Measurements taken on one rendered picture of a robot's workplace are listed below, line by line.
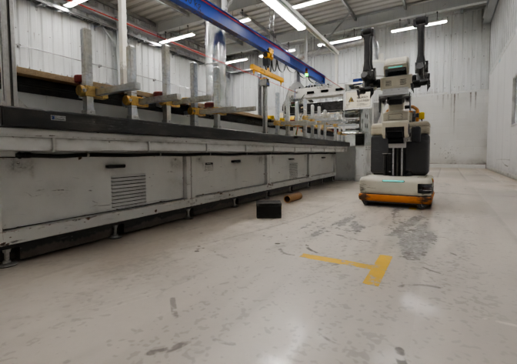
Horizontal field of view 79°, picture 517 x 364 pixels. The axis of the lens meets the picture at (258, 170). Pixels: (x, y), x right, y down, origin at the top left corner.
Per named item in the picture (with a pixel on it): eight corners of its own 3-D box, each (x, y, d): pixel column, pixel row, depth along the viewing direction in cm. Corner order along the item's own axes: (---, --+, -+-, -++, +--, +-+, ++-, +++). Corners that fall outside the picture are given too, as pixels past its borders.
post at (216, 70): (220, 131, 238) (219, 66, 236) (217, 130, 235) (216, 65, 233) (216, 131, 240) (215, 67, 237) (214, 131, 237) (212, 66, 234)
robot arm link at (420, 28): (428, 18, 257) (413, 21, 263) (428, 15, 252) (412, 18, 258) (428, 70, 259) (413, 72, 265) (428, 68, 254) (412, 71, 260)
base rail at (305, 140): (349, 146, 557) (349, 141, 557) (1, 125, 119) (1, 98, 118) (345, 146, 561) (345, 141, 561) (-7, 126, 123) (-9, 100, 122)
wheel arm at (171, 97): (181, 101, 161) (181, 93, 161) (176, 101, 159) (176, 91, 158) (127, 108, 184) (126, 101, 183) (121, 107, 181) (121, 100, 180)
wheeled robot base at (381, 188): (371, 194, 362) (371, 172, 361) (434, 197, 329) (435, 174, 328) (357, 202, 304) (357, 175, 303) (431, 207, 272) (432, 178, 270)
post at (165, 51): (171, 123, 195) (169, 45, 193) (167, 123, 192) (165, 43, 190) (167, 124, 197) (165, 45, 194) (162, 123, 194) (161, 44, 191)
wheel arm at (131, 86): (141, 91, 140) (141, 81, 140) (135, 90, 137) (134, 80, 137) (85, 100, 162) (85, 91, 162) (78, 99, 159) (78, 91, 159)
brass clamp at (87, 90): (108, 98, 157) (108, 88, 157) (82, 95, 146) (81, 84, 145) (101, 100, 160) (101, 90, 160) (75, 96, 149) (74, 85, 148)
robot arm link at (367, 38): (374, 28, 280) (361, 31, 286) (373, 26, 275) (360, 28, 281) (374, 77, 283) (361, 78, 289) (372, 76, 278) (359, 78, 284)
